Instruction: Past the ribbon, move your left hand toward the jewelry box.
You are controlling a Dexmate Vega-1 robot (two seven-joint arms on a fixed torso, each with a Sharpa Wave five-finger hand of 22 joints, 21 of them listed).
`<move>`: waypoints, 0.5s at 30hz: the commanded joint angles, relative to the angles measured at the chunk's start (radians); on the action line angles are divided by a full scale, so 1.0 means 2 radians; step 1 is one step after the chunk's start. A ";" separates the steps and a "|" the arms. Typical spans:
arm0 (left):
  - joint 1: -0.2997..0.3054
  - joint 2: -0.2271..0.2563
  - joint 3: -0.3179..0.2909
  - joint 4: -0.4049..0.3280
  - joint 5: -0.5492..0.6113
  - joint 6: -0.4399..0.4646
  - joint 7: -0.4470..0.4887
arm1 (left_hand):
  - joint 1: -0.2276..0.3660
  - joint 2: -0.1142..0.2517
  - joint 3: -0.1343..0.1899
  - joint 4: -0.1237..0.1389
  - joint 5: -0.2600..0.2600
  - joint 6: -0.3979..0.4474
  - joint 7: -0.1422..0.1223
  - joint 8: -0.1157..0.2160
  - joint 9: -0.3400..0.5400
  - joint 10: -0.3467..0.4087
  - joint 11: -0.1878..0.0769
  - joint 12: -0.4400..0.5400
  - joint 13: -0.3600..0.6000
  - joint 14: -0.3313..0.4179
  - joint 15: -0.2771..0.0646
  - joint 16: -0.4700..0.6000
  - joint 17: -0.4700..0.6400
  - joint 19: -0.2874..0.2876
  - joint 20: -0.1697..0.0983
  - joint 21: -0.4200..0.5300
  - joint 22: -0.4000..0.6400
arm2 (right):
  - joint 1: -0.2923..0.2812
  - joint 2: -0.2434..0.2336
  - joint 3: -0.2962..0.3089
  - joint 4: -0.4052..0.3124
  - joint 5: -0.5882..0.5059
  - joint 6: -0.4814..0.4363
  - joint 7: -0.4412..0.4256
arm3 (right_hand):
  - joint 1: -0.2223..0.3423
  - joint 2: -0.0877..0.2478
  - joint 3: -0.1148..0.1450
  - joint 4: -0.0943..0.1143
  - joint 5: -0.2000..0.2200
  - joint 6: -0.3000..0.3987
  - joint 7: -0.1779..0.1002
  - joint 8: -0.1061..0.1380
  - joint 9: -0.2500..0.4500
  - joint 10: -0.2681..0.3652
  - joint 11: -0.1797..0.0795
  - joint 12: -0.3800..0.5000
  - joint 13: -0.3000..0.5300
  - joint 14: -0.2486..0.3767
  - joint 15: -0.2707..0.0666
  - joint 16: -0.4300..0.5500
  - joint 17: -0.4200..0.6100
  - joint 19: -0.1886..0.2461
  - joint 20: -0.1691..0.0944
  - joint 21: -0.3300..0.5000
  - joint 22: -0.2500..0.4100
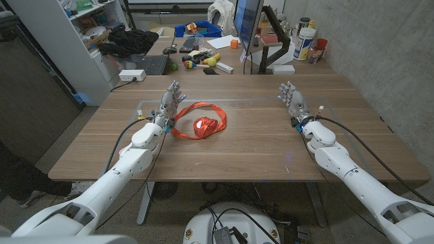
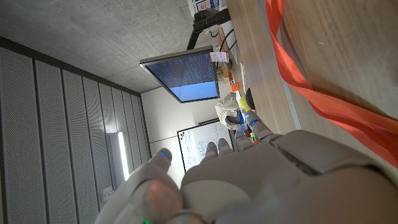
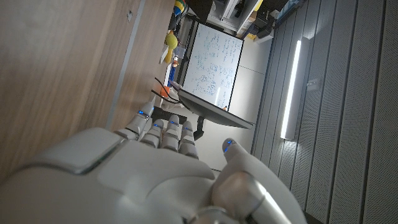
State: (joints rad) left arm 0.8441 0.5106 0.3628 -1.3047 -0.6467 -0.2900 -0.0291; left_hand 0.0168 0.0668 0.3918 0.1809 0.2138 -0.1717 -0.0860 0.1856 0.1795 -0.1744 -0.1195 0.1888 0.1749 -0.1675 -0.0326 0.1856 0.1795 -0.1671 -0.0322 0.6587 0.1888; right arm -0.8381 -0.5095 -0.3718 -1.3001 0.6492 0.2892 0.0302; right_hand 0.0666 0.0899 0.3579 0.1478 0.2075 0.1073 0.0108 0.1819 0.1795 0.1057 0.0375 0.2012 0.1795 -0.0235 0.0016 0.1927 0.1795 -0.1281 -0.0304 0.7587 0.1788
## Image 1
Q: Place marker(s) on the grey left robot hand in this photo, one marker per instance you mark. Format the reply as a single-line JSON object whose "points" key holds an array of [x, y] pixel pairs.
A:
{"points": [[167, 105]]}

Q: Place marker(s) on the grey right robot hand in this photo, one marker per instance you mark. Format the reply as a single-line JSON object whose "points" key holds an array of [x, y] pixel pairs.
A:
{"points": [[296, 103]]}

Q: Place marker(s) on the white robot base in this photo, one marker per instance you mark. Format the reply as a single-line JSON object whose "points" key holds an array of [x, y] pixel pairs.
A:
{"points": [[203, 223]]}

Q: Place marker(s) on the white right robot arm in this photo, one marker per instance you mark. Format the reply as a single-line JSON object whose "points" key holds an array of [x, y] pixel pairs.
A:
{"points": [[356, 183]]}

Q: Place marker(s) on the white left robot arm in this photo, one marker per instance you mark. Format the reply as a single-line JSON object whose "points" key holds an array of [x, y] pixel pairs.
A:
{"points": [[112, 183]]}

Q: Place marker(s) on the white flat box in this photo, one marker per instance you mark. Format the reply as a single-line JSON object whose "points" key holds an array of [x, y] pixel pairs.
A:
{"points": [[283, 69]]}

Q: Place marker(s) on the orange ribbon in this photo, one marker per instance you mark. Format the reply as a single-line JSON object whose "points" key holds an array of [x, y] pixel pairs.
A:
{"points": [[205, 127]]}

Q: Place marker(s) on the small white oblong box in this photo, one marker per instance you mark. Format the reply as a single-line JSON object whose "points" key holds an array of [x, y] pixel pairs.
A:
{"points": [[224, 67]]}

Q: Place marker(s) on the green ball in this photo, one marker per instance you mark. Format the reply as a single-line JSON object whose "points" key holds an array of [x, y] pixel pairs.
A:
{"points": [[174, 66]]}

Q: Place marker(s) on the black laptop keyboard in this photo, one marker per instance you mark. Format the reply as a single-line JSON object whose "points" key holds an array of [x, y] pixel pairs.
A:
{"points": [[152, 64]]}

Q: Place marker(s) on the white power strip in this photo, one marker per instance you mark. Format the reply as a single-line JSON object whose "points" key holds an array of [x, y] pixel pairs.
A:
{"points": [[132, 75]]}

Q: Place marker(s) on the colourful toy maraca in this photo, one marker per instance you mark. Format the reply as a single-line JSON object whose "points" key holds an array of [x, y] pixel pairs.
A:
{"points": [[190, 64]]}

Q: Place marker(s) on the clear glass jar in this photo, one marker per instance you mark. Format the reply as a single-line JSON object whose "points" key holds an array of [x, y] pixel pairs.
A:
{"points": [[314, 55]]}

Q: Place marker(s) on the black flat object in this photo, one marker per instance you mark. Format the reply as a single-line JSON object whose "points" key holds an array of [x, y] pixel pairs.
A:
{"points": [[210, 71]]}

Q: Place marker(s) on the black computer mouse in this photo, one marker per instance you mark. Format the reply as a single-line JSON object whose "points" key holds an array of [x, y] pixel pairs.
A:
{"points": [[169, 50]]}

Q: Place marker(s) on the white wipes canister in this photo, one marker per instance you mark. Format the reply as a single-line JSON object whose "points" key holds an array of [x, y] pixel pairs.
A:
{"points": [[303, 44]]}

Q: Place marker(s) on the yellow toy lemon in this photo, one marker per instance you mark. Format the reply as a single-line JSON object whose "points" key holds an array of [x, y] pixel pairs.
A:
{"points": [[212, 62]]}

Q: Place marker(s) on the red cup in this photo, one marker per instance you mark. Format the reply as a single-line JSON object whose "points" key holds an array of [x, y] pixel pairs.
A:
{"points": [[322, 44]]}

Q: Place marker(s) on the red book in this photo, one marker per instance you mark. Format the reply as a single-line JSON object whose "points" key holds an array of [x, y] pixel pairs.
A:
{"points": [[269, 39]]}

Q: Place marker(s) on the clear drinking glass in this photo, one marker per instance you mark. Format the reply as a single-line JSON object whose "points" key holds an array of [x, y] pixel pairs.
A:
{"points": [[199, 41]]}

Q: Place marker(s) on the black clothing pile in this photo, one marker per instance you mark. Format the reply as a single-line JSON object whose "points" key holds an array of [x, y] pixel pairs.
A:
{"points": [[130, 42]]}

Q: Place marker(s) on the dark lidded bottle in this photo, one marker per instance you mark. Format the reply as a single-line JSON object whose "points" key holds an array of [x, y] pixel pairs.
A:
{"points": [[304, 23]]}

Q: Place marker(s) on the white paper sheet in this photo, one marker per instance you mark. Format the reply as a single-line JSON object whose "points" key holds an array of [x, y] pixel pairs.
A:
{"points": [[220, 42]]}

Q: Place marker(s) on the blue plastic bin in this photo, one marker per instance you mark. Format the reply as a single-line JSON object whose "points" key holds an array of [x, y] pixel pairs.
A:
{"points": [[212, 32]]}

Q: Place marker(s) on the orange cube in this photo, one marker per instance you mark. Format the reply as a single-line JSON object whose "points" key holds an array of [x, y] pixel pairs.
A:
{"points": [[234, 44]]}

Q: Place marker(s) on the computer monitor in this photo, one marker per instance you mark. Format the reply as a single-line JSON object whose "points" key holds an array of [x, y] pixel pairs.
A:
{"points": [[247, 23]]}

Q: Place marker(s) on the grey table leg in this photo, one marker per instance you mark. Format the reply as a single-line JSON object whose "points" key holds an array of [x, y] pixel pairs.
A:
{"points": [[145, 203], [317, 205]]}

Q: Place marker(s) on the white jacket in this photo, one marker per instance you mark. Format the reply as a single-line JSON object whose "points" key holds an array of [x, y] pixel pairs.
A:
{"points": [[222, 13]]}

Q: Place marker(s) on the white shelf unit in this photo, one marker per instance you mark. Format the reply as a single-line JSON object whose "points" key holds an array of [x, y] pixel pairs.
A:
{"points": [[68, 51]]}

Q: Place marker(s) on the white robot torso edge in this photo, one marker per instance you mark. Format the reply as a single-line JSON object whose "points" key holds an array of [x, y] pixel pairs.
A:
{"points": [[68, 240]]}

